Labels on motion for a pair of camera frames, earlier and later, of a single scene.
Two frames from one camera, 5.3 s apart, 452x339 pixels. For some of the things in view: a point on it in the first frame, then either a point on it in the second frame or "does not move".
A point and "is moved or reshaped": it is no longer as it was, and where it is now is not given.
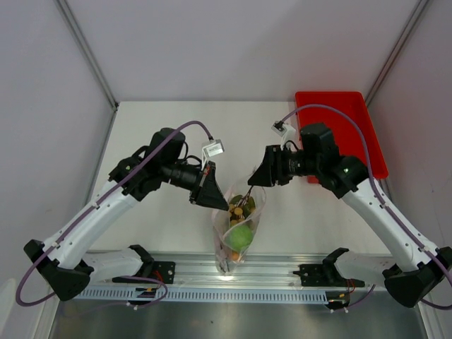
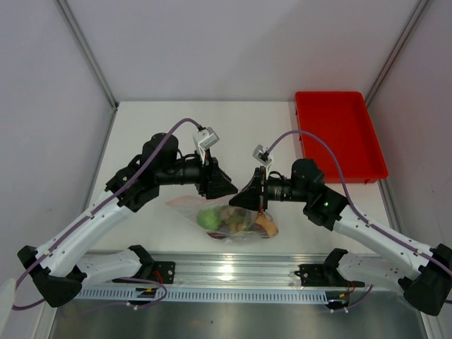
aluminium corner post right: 408,29 does not move
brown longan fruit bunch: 241,207 is moved or reshaped
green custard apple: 241,236 -> 209,218
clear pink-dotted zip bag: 233,222 is moved or reshaped
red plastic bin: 350,144 does not move
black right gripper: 271,171 -> 251,194
